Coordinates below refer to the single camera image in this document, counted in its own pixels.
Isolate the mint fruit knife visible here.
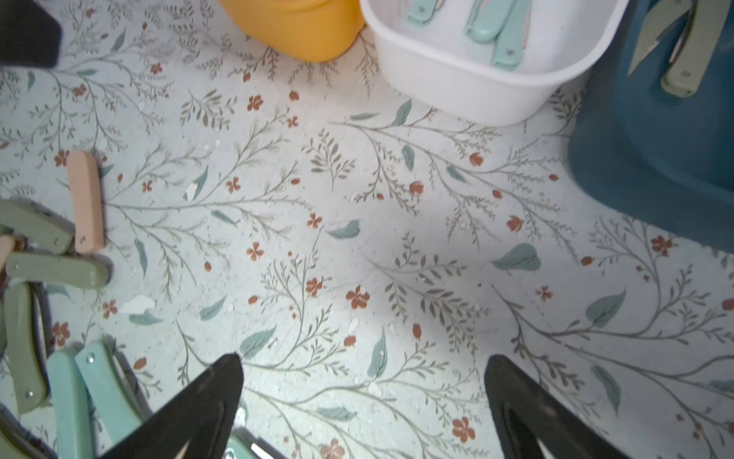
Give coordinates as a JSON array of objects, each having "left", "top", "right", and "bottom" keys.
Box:
[
  {"left": 406, "top": 0, "right": 441, "bottom": 27},
  {"left": 464, "top": 0, "right": 515, "bottom": 44},
  {"left": 46, "top": 349, "right": 95, "bottom": 459},
  {"left": 75, "top": 342, "right": 143, "bottom": 445},
  {"left": 492, "top": 0, "right": 531, "bottom": 71}
]

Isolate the floral patterned table mat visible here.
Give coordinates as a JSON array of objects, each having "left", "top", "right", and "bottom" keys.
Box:
[{"left": 1, "top": 1, "right": 733, "bottom": 458}]

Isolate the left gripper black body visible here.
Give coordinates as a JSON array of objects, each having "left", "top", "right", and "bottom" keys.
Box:
[{"left": 0, "top": 0, "right": 62, "bottom": 69}]

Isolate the white plastic storage box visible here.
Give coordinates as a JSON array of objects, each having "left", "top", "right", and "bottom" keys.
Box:
[{"left": 361, "top": 1, "right": 628, "bottom": 127}]

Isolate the olive fruit knife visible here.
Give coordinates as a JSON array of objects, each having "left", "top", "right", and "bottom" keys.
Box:
[
  {"left": 628, "top": 0, "right": 692, "bottom": 76},
  {"left": 661, "top": 0, "right": 732, "bottom": 99},
  {"left": 1, "top": 200, "right": 75, "bottom": 256},
  {"left": 5, "top": 252, "right": 110, "bottom": 290},
  {"left": 4, "top": 282, "right": 49, "bottom": 415}
]

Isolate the pink folded fruit knife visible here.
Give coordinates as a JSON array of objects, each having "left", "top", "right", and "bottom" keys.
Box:
[
  {"left": 66, "top": 151, "right": 105, "bottom": 254},
  {"left": 222, "top": 436, "right": 284, "bottom": 459},
  {"left": 0, "top": 234, "right": 16, "bottom": 272}
]

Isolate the yellow plastic storage box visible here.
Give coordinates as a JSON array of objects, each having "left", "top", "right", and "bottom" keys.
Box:
[{"left": 220, "top": 0, "right": 365, "bottom": 62}]

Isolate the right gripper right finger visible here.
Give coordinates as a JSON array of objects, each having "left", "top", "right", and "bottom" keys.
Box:
[{"left": 485, "top": 355, "right": 626, "bottom": 459}]

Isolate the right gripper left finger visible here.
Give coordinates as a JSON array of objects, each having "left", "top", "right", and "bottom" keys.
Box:
[{"left": 103, "top": 353, "right": 244, "bottom": 459}]

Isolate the dark teal storage box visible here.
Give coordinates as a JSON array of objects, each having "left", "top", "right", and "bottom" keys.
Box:
[{"left": 568, "top": 1, "right": 733, "bottom": 252}]

